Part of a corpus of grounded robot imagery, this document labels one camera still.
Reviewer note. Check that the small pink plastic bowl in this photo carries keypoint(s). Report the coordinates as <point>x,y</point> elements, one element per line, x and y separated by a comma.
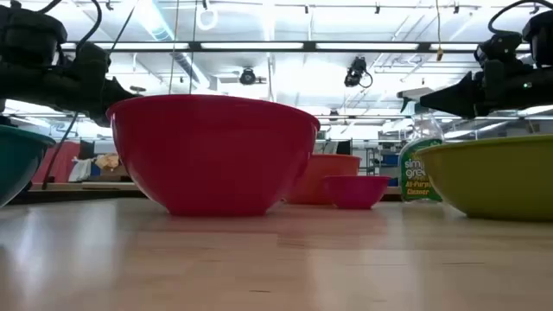
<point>355,192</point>

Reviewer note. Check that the teal plastic bowl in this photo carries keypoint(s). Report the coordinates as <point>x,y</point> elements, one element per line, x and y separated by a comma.
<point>17,166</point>

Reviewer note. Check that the red cloth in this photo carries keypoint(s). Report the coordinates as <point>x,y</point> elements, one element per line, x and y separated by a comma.
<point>58,162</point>

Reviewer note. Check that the black overhead frame bar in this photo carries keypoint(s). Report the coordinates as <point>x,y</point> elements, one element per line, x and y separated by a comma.
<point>259,46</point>

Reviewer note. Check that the wooden shelf board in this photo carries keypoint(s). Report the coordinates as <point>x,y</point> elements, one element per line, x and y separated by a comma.
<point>86,186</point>

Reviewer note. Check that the orange plastic bowl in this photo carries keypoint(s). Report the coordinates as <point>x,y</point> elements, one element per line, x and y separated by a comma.
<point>322,179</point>

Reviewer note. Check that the yellow-green plastic bowl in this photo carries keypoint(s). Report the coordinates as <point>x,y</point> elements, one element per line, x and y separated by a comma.
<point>497,181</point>

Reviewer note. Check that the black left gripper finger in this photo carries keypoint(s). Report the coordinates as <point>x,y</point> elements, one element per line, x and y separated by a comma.
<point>117,96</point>

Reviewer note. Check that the tan crumpled paper bag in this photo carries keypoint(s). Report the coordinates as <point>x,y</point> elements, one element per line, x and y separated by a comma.
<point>107,161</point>

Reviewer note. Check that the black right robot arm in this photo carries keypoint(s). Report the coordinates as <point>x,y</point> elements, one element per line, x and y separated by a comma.
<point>540,36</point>

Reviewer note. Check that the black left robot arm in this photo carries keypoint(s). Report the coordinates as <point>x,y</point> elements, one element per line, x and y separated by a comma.
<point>26,34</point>

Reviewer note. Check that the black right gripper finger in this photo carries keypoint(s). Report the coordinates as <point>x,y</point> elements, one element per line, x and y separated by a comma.
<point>453,97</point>

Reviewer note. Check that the large red plastic bowl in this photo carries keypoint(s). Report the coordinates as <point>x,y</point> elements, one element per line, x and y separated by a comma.
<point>211,155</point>

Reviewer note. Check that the white bag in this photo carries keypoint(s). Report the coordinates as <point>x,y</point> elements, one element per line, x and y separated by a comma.
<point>81,169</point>

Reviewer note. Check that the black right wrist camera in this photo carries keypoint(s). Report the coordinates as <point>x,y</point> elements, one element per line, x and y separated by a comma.
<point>499,46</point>

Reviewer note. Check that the green cleaner spray bottle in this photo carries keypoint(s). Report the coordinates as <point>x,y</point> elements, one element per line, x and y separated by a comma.
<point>415,173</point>

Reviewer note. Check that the round black ceiling camera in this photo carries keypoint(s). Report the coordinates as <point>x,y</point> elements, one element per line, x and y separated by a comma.
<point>247,77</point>

